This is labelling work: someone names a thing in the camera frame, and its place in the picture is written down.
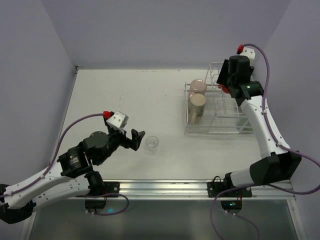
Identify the clear glass tumbler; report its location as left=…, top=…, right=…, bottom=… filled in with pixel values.
left=145, top=135, right=160, bottom=154

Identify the pale pink glossy mug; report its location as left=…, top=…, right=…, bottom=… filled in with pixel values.
left=188, top=79, right=207, bottom=98

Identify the cream floral mug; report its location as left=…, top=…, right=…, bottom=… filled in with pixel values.
left=188, top=93, right=207, bottom=126

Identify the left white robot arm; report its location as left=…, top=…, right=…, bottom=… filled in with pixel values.
left=0, top=129, right=146, bottom=224

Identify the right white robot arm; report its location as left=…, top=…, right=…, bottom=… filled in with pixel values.
left=217, top=55, right=302, bottom=191

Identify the mint green cup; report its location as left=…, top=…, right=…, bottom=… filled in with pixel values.
left=238, top=118, right=253, bottom=132

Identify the left black controller box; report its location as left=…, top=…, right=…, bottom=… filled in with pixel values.
left=84, top=199, right=107, bottom=212

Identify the black controller box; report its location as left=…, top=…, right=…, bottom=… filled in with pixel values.
left=220, top=200, right=243, bottom=213
left=84, top=199, right=107, bottom=212

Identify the right black controller box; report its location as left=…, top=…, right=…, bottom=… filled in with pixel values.
left=220, top=200, right=243, bottom=213

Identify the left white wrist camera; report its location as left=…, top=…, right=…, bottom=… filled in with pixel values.
left=102, top=111, right=129, bottom=134

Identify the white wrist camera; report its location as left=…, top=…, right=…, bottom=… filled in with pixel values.
left=236, top=44, right=256, bottom=61
left=102, top=111, right=129, bottom=134

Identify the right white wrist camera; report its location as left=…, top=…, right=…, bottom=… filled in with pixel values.
left=236, top=44, right=256, bottom=61

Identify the white wire dish rack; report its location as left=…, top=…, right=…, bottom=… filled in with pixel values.
left=184, top=62, right=254, bottom=135

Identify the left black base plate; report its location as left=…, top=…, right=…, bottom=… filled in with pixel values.
left=87, top=181, right=120, bottom=198

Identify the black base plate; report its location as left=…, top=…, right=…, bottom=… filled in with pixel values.
left=206, top=176, right=253, bottom=198
left=87, top=181, right=120, bottom=198

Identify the aluminium mounting rail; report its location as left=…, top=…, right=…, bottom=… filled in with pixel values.
left=74, top=178, right=296, bottom=201

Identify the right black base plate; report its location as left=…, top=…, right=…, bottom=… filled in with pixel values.
left=206, top=176, right=253, bottom=198

